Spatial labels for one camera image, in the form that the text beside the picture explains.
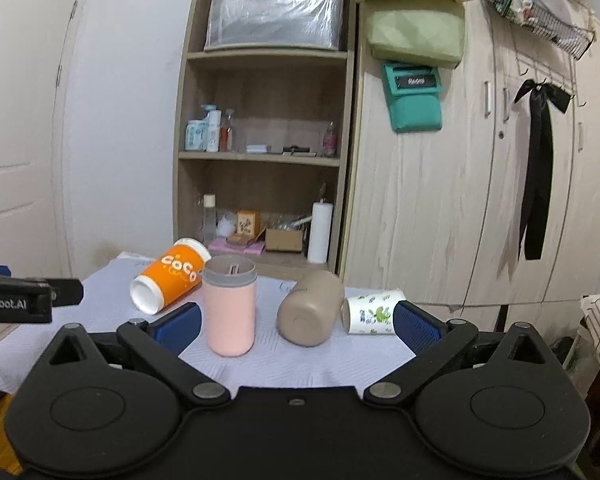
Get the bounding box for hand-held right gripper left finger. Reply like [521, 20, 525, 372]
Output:
[47, 302, 232, 407]

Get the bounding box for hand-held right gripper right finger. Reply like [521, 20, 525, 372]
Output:
[362, 301, 557, 407]

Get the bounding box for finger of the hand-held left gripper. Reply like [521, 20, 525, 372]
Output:
[50, 277, 85, 307]

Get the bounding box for white printed paper cup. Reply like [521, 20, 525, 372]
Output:
[341, 289, 407, 336]

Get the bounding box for orange paper cup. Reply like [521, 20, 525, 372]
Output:
[129, 238, 212, 316]

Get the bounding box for beige plastic cup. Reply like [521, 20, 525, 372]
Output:
[276, 270, 346, 348]

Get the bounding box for pink cup with grey lid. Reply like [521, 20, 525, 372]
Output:
[201, 255, 257, 358]

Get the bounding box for pink flat pad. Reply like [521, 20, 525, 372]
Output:
[208, 237, 266, 255]

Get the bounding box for clear bottle with beige cap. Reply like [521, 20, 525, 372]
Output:
[201, 193, 217, 244]

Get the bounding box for white crumpled bag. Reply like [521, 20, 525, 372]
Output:
[217, 212, 239, 239]

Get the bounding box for white table cloth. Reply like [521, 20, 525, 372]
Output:
[0, 252, 417, 395]

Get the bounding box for orange patterned box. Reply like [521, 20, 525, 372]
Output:
[236, 209, 261, 237]

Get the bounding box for white paper towel roll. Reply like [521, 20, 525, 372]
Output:
[307, 199, 334, 265]

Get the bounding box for small cardboard box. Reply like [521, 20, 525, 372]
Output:
[264, 227, 305, 253]

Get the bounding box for light wooden wardrobe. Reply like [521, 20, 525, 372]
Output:
[340, 0, 600, 331]

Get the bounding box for white door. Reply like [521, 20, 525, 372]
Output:
[0, 0, 90, 286]

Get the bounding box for clear bottle with red liquid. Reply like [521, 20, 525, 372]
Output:
[218, 108, 236, 153]

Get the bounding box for black ribbon bow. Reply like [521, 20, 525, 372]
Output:
[512, 78, 572, 261]

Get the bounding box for white bottle with blue cap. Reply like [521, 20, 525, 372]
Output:
[200, 104, 223, 153]

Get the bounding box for small pink bottle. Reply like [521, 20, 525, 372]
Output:
[322, 120, 339, 157]

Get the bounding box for teal fabric bag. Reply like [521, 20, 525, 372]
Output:
[382, 60, 444, 134]

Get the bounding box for wooden shelf unit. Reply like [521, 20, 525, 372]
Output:
[172, 0, 357, 276]

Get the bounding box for metal hook rack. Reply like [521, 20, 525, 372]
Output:
[514, 52, 590, 108]

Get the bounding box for green cushion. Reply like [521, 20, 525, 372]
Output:
[367, 0, 467, 67]

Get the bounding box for plastic-wrapped grey storage box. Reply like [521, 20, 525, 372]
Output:
[203, 0, 345, 52]

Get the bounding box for black wire basket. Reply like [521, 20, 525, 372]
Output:
[481, 0, 597, 62]

